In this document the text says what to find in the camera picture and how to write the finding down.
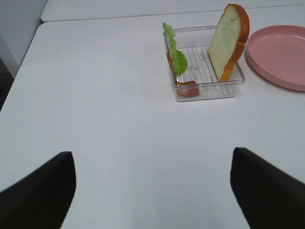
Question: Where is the green lettuce leaf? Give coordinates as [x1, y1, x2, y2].
[163, 23, 188, 75]

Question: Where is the bacon strip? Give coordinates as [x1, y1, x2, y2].
[166, 52, 200, 98]

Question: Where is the clear plastic left tray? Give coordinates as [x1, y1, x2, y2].
[170, 25, 245, 102]

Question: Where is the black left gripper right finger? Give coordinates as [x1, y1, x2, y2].
[230, 147, 305, 229]

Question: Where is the pink round plate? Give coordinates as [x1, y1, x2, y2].
[246, 25, 305, 92]

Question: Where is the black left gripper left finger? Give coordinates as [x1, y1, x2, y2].
[0, 151, 76, 229]

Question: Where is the bread slice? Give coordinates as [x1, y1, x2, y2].
[208, 4, 250, 82]

